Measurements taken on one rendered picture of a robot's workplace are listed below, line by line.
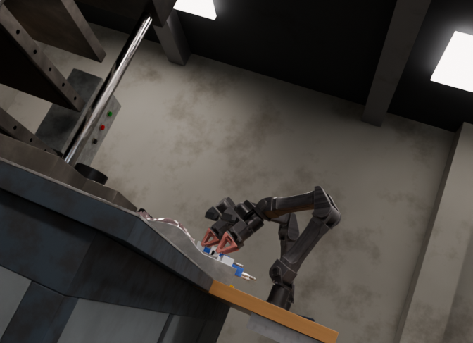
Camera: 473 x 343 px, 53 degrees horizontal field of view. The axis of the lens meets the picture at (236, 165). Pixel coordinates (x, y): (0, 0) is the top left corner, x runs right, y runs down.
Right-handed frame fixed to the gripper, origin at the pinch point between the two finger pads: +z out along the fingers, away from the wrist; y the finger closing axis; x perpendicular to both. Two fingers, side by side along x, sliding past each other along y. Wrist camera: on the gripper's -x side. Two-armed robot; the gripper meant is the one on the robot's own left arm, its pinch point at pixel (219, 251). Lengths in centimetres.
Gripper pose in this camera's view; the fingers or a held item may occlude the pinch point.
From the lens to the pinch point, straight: 179.8
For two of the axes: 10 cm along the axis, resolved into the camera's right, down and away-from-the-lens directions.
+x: 6.2, 7.2, -3.1
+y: -0.7, -3.5, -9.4
